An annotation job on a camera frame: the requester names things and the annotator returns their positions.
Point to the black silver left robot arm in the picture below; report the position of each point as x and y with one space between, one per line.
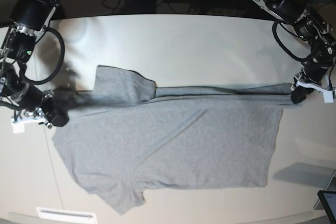
310 27

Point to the grey tablet stand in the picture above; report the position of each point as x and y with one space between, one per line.
326 193

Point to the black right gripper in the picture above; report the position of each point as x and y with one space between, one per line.
56 104

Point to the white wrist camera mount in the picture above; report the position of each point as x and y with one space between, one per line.
328 93
18 123

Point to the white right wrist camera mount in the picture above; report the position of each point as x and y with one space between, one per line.
18 123

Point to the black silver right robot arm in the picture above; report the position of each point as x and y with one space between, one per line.
28 102

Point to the white label strip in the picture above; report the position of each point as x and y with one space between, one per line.
66 216

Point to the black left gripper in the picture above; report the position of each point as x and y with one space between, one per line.
299 94

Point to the grey T-shirt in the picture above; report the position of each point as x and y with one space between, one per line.
127 135

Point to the black tablet screen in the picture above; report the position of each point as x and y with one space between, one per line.
329 208

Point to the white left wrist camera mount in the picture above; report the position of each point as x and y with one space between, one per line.
328 93

